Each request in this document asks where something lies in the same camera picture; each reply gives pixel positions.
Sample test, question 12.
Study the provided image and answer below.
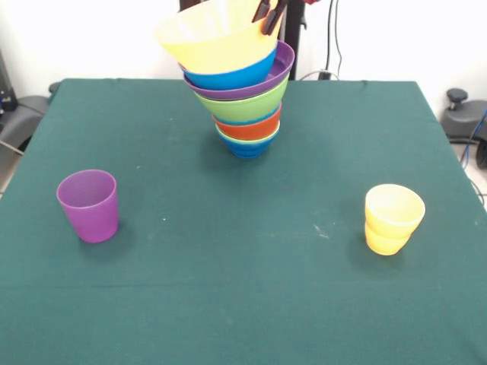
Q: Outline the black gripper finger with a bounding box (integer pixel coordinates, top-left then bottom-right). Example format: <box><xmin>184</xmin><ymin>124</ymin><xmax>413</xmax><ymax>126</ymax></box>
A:
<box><xmin>261</xmin><ymin>0</ymin><xmax>289</xmax><ymax>37</ymax></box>
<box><xmin>251</xmin><ymin>0</ymin><xmax>272</xmax><ymax>24</ymax></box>

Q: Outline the large orange bowl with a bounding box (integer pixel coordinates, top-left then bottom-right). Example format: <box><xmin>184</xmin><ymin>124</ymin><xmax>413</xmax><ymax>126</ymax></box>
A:
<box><xmin>154</xmin><ymin>0</ymin><xmax>285</xmax><ymax>75</ymax></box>

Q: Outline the large green bowl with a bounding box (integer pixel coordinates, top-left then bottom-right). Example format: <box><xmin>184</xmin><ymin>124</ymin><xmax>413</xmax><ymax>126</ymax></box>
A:
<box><xmin>195</xmin><ymin>78</ymin><xmax>291</xmax><ymax>127</ymax></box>

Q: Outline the red small bowl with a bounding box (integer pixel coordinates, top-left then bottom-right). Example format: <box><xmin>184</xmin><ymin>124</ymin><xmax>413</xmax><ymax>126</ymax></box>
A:
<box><xmin>211</xmin><ymin>104</ymin><xmax>283</xmax><ymax>142</ymax></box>

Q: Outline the dark blue small bowl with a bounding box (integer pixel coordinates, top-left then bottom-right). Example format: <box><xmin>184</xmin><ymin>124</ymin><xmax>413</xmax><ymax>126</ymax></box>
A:
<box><xmin>216</xmin><ymin>131</ymin><xmax>281</xmax><ymax>160</ymax></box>

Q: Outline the large purple bowl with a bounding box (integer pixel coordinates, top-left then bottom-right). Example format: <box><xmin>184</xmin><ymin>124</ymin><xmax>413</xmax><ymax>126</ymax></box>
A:
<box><xmin>183</xmin><ymin>40</ymin><xmax>297</xmax><ymax>102</ymax></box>

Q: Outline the large blue bowl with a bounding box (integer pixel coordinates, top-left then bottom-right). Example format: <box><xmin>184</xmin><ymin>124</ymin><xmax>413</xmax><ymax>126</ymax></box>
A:
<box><xmin>180</xmin><ymin>47</ymin><xmax>279</xmax><ymax>92</ymax></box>

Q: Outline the purple cup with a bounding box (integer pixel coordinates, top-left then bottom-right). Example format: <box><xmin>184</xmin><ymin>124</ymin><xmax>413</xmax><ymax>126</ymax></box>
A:
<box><xmin>56</xmin><ymin>169</ymin><xmax>119</xmax><ymax>244</ymax></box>

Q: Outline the dark green tablecloth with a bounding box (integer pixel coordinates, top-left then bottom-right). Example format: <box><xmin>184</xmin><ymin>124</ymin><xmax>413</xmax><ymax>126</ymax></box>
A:
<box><xmin>0</xmin><ymin>78</ymin><xmax>487</xmax><ymax>365</ymax></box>

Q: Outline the black wall cable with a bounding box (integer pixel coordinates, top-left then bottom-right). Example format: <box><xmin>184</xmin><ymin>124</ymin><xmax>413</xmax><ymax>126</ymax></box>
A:
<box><xmin>325</xmin><ymin>0</ymin><xmax>343</xmax><ymax>80</ymax></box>

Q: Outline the black pedestal leg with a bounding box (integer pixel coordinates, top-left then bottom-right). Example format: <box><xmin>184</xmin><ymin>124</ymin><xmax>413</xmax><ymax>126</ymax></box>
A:
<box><xmin>440</xmin><ymin>87</ymin><xmax>487</xmax><ymax>170</ymax></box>
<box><xmin>0</xmin><ymin>81</ymin><xmax>61</xmax><ymax>153</ymax></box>

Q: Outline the blue floor cable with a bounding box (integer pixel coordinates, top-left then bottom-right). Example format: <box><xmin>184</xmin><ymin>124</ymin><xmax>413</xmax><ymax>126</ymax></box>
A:
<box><xmin>459</xmin><ymin>108</ymin><xmax>487</xmax><ymax>168</ymax></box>

